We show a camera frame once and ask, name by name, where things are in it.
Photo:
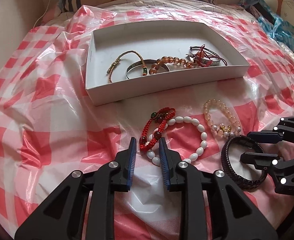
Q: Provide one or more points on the silver bangle with green bead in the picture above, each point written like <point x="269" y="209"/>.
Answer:
<point x="147" y="62"/>

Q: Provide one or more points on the red white checkered plastic sheet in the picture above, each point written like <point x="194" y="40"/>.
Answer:
<point x="49" y="126"/>

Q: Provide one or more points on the white shallow cardboard tray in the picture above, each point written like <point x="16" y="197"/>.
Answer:
<point x="113" y="49"/>

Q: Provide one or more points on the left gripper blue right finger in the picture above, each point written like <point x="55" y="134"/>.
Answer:
<point x="200" y="195"/>

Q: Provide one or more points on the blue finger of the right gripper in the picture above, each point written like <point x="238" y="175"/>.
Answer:
<point x="266" y="137"/>
<point x="261" y="161"/>

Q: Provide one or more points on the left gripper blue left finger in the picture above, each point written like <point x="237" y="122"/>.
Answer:
<point x="96" y="205"/>

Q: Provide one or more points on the engraved silver bangle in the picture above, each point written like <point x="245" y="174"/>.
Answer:
<point x="201" y="56"/>

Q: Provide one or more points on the blue plastic bag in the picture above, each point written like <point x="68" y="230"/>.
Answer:
<point x="281" y="30"/>

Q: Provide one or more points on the white grid bed sheet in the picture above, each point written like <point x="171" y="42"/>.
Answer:
<point x="121" y="5"/>

